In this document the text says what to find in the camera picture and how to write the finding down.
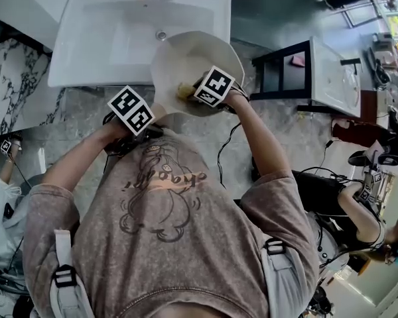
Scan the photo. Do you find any white oval-bowl sink basin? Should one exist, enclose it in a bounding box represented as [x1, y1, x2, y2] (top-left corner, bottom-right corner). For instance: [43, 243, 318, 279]
[306, 35, 362, 117]

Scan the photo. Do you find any large cream bowl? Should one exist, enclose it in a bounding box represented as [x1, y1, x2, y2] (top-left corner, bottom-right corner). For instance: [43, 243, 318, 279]
[151, 30, 245, 118]

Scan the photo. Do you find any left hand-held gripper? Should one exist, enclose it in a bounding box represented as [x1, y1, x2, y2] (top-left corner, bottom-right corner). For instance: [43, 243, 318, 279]
[104, 85, 163, 157]

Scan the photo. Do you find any marble pattern cabinet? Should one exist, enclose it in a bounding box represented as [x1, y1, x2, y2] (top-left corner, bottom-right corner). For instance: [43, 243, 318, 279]
[0, 38, 67, 135]

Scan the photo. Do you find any black faucet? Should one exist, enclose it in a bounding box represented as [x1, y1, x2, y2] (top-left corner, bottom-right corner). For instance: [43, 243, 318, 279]
[340, 58, 362, 76]

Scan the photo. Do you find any person's left forearm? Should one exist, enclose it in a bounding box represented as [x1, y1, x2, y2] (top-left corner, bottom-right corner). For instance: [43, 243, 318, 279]
[42, 123, 127, 195]

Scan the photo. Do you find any white rectangular sink basin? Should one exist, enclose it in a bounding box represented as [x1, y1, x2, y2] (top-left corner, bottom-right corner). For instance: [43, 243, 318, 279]
[48, 0, 233, 88]

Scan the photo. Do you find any yellow sponge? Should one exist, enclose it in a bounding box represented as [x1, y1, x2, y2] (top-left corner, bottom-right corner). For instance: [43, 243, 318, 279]
[176, 81, 195, 100]

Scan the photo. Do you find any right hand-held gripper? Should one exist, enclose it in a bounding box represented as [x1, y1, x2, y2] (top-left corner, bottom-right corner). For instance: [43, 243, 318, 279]
[192, 65, 236, 108]

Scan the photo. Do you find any grey harness strap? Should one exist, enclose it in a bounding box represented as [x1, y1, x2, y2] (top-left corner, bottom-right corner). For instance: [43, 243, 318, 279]
[260, 238, 314, 318]
[49, 229, 94, 318]

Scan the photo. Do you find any brown printed t-shirt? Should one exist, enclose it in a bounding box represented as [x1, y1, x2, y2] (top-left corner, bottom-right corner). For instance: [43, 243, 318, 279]
[23, 132, 321, 318]

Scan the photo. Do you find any person's right forearm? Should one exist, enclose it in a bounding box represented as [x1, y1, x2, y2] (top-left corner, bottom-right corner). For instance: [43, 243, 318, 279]
[225, 89, 293, 182]

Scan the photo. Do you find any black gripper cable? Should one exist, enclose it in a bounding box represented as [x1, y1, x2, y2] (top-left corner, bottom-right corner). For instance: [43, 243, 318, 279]
[217, 121, 243, 189]

